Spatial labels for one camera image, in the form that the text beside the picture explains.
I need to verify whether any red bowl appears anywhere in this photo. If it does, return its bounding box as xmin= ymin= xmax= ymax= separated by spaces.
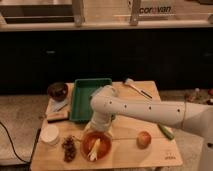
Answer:
xmin=80 ymin=131 xmax=111 ymax=162

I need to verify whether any dark grape bunch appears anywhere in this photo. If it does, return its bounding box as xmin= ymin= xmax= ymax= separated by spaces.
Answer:
xmin=62 ymin=136 xmax=77 ymax=162

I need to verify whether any white round container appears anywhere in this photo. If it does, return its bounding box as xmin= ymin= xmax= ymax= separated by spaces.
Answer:
xmin=41 ymin=125 xmax=59 ymax=145

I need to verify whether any red yellow apple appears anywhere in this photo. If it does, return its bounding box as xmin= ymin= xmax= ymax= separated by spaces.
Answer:
xmin=137 ymin=131 xmax=152 ymax=149

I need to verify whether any green cucumber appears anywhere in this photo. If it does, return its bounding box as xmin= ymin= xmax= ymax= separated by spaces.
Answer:
xmin=158 ymin=124 xmax=174 ymax=140

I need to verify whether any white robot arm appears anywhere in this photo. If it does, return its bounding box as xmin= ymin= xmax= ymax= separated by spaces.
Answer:
xmin=90 ymin=85 xmax=213 ymax=171

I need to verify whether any wooden block brush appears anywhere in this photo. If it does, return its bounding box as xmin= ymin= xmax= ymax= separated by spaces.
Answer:
xmin=47 ymin=112 xmax=69 ymax=123

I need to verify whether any green plastic tray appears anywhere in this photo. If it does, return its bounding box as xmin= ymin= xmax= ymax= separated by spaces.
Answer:
xmin=69 ymin=78 xmax=112 ymax=123

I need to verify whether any dark brown bowl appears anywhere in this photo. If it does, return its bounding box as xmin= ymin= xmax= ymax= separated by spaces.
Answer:
xmin=47 ymin=82 xmax=68 ymax=102

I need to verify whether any wooden shelf frame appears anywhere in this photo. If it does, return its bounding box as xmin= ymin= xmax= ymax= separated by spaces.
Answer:
xmin=0 ymin=0 xmax=213 ymax=31

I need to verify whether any black cable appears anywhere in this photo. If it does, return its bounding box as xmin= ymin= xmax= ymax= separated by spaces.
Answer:
xmin=0 ymin=120 xmax=33 ymax=165

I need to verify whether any yellow banana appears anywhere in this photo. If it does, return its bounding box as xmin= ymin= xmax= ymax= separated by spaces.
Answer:
xmin=87 ymin=139 xmax=100 ymax=161

